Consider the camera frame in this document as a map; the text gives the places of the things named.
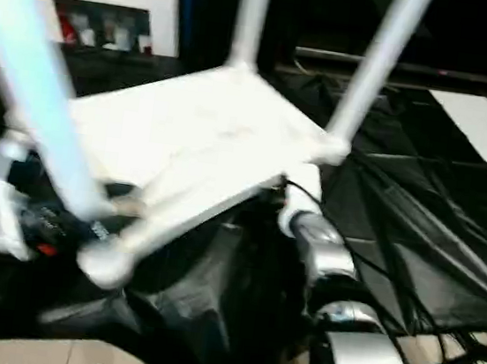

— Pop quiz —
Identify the black shiny mat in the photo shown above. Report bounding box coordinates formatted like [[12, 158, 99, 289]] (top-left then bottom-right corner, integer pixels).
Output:
[[0, 23, 487, 364]]

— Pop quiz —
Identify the red white box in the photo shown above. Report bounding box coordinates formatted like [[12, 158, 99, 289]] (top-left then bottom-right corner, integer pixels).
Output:
[[57, 11, 82, 46]]

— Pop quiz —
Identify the long black bar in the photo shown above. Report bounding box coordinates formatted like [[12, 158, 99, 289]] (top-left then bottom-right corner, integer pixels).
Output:
[[290, 44, 487, 98]]

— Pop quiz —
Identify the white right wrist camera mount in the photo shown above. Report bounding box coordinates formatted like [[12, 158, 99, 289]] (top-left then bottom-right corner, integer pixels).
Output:
[[275, 159, 330, 242]]

